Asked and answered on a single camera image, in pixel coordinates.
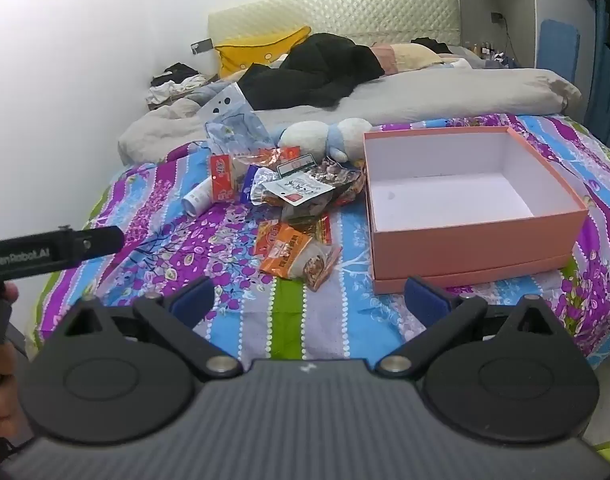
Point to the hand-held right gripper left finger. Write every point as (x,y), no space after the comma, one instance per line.
(195,302)

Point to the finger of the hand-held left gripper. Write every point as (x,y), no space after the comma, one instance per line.
(102,244)

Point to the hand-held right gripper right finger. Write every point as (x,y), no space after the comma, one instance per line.
(425,302)

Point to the pink cardboard box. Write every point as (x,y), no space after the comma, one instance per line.
(460,260)

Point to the orange brown snack packet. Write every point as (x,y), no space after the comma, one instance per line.
(295,260)

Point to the red white-label snack packet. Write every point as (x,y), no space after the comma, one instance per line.
(225,180)

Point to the purple blue snack packet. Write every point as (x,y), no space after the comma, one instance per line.
(252,185)

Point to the dark dried fish packet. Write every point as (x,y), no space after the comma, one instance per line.
(340,180)

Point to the white-label shrimp snack packet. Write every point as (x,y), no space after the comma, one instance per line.
(295,190)

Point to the orange-red snack packet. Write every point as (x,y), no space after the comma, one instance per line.
(275,156)

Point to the green-label snack packet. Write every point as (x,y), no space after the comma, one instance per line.
(297,166)

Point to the person's left hand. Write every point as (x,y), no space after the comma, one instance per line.
(0,410)

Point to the floral striped bedsheet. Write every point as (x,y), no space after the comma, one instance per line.
(160,270)

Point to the white tube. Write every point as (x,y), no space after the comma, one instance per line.
(197,197)

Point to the clear blue plastic bag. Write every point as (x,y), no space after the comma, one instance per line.
(235,130)

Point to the blue grey garment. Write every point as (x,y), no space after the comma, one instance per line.
(210,92)

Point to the pile of clothes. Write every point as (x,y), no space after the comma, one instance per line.
(180,72)

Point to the white and blue plush toy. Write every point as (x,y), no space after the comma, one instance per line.
(305,137)

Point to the grey duvet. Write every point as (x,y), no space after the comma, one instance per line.
(435,92)

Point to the yellow pillow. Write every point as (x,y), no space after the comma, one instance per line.
(245,55)

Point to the beige pillow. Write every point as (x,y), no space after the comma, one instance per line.
(415,55)

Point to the pink pillow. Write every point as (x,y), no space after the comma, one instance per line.
(385,57)

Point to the dark cloth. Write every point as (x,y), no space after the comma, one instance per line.
(430,45)

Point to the black garment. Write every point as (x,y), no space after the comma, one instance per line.
(325,65)

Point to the group of small bottles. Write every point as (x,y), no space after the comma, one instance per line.
(485,51)

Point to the blue curtain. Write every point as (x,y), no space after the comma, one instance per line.
(607,90)

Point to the blue foam pad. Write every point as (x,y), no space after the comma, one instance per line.
(560,45)

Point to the cream quilted headboard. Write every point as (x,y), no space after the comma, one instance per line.
(360,10)

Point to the grey wall plate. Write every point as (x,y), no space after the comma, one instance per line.
(201,47)

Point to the wall socket with charger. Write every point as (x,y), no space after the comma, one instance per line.
(497,17)

